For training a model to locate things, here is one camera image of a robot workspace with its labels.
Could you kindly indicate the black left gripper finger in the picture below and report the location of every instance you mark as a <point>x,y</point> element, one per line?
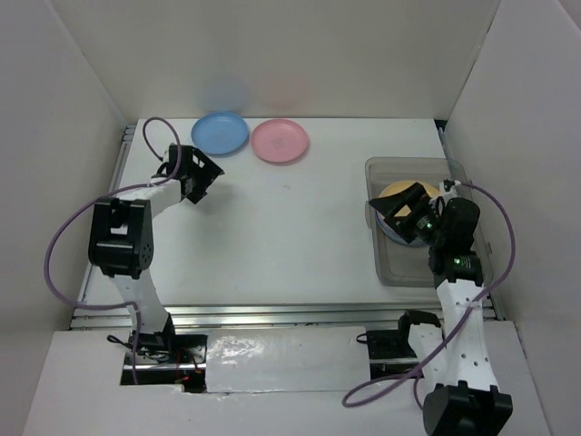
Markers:
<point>194,187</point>
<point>199,166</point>

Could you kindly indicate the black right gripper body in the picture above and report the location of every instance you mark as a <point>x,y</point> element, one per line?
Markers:
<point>430,229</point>

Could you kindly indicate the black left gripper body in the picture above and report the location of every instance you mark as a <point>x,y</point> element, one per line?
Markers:
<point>194,171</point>

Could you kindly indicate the white watermelon pattern plate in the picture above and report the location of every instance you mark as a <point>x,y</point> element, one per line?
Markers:
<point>393,236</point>

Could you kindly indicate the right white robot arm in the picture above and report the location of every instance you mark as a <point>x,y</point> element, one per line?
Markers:
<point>463,397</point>

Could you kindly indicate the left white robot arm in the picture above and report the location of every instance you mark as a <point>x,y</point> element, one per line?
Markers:
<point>121,240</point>

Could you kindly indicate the blue plastic plate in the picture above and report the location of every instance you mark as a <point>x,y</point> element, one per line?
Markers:
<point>220,133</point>

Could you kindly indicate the pink plastic plate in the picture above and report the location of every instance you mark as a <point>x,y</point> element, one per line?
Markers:
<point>279,141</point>

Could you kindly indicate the white foam cover panel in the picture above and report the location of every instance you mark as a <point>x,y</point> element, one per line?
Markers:
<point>286,359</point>

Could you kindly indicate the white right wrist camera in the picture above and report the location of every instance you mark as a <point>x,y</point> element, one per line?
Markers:
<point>449,189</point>

